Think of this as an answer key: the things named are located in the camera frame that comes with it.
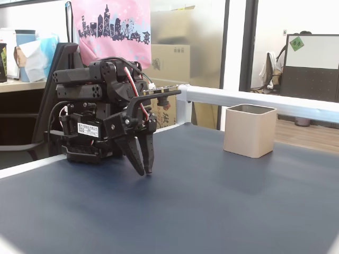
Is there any beige square container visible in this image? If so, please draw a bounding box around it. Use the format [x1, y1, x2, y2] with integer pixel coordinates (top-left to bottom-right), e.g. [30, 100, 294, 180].
[223, 103, 278, 159]

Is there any small cardboard box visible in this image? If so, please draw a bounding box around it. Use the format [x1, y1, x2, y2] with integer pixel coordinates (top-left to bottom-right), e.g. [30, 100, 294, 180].
[152, 94, 177, 130]

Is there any large cardboard box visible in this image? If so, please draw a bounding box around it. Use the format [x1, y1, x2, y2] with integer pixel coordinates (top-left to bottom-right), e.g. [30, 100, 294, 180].
[150, 43, 191, 80]

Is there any pink cloth with skyline print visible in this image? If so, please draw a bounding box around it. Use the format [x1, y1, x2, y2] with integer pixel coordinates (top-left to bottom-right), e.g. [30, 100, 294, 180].
[71, 0, 153, 67]

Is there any light blue tissue pack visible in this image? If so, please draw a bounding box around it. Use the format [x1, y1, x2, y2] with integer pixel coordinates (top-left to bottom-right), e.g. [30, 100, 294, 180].
[36, 33, 60, 78]

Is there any white crumpled bag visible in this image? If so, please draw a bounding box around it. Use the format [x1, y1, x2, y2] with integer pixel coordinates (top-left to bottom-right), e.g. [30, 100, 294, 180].
[17, 39, 48, 83]

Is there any wooden desk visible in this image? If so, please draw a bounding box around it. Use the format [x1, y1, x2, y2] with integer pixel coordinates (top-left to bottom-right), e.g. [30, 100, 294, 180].
[0, 78, 48, 94]

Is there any chair with white garment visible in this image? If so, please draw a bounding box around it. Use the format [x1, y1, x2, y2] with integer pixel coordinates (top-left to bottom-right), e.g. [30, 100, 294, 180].
[258, 51, 283, 90]

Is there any blue cup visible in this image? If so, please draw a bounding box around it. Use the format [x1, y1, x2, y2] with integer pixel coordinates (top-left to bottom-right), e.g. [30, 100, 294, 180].
[15, 29, 37, 83]

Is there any black box with green print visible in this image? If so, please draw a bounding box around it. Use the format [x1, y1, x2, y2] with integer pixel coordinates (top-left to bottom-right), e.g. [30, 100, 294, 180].
[0, 42, 8, 83]

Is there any office partition with whiteboard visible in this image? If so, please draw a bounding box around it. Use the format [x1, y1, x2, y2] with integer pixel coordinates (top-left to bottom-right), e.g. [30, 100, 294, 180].
[280, 33, 339, 103]

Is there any green square sticker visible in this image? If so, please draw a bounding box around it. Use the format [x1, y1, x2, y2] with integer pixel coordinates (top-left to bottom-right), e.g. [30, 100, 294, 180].
[289, 36, 306, 52]

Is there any gripper camera with black mount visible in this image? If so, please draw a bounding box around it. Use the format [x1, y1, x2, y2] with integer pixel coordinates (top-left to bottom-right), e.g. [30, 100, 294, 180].
[127, 84, 182, 112]

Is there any red white servo cable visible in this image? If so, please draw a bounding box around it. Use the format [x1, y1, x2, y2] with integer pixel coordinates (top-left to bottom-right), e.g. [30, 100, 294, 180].
[123, 66, 149, 123]

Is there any camera cable with coloured wires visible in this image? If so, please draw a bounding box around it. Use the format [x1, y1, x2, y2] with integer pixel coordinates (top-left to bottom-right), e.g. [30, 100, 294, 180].
[137, 70, 157, 91]

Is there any black power cable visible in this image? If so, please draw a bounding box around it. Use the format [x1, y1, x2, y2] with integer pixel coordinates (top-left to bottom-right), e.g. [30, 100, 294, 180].
[47, 101, 70, 157]

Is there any aluminium table rail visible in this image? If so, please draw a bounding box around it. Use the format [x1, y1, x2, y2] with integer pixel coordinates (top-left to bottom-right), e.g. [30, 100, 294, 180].
[175, 84, 339, 125]

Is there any black partition post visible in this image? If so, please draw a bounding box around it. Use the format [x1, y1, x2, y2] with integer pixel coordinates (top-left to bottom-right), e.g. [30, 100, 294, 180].
[239, 0, 259, 92]

